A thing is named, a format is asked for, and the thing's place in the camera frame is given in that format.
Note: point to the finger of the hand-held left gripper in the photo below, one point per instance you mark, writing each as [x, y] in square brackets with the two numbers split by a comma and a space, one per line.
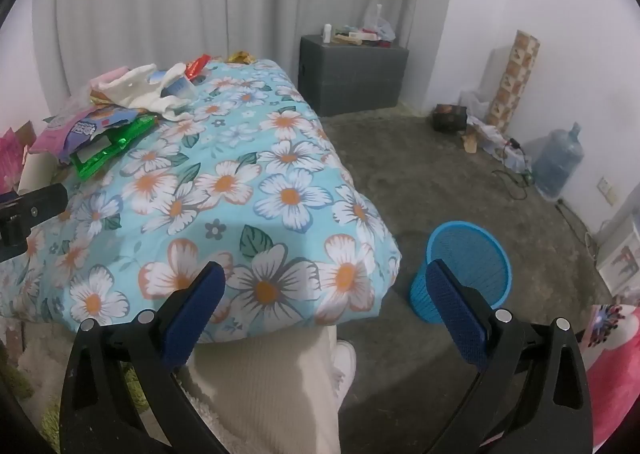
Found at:
[35, 209]

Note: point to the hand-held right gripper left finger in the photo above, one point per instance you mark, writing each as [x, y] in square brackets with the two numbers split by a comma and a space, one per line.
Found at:
[195, 319]

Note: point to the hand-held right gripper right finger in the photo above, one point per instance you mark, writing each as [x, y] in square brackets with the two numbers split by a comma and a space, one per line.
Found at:
[455, 314]

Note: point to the blue mesh wastebasket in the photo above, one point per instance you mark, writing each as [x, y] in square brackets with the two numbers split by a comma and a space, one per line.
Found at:
[475, 249]

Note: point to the green foil wrapper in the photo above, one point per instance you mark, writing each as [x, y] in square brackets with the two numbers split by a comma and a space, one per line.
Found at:
[110, 146]

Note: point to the white cloth glove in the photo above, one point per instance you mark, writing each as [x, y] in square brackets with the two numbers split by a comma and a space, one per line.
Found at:
[145, 88]

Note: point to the clear plastic bottle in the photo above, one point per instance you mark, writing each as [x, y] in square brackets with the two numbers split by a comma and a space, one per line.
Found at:
[178, 89]

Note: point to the red foil wrapper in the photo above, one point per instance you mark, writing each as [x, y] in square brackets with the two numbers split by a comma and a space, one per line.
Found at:
[197, 64]

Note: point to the white cardboard box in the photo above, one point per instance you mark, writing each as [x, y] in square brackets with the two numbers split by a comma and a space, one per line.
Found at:
[40, 171]

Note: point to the pink floral box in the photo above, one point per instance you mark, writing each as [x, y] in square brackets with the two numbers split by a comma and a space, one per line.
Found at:
[11, 158]

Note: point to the person's leg in white trousers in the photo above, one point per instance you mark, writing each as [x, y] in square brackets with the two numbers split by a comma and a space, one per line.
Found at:
[270, 394]

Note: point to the blue printed snack packet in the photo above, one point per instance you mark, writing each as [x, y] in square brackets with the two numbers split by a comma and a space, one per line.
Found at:
[100, 121]

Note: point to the pale slipper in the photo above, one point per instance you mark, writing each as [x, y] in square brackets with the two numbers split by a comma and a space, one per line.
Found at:
[346, 369]

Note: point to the floral blue blanket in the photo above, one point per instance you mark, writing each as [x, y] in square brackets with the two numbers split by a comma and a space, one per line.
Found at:
[250, 158]

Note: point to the cardboard piece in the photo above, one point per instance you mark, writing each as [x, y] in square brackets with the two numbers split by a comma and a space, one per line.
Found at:
[471, 142]

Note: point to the crumpled printed plastic bag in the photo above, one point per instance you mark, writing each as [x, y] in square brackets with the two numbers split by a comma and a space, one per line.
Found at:
[500, 143]

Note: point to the blue water jug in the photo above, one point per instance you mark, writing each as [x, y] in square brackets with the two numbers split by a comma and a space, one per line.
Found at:
[557, 163]

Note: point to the dark carton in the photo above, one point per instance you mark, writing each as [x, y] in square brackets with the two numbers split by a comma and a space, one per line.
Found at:
[450, 117]

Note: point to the white plastic bag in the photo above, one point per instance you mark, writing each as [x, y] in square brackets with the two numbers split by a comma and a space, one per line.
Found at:
[475, 103]

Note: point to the brown patterned roll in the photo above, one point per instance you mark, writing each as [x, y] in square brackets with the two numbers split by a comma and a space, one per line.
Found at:
[515, 78]

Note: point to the gold foil wrapper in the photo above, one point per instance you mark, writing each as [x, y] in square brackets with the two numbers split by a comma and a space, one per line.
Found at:
[242, 57]

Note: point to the grey storage box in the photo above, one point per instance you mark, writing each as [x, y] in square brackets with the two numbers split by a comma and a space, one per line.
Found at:
[350, 78]

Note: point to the cream flat box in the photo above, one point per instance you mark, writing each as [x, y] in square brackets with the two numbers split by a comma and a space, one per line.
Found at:
[355, 38]

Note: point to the clear plastic bag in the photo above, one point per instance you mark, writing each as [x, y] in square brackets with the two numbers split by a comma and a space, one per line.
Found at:
[382, 26]

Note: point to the small white bottle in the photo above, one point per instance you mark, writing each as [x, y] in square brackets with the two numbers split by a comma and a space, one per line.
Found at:
[327, 34]

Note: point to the white wall socket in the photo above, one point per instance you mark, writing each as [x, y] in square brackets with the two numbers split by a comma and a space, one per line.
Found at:
[608, 191]

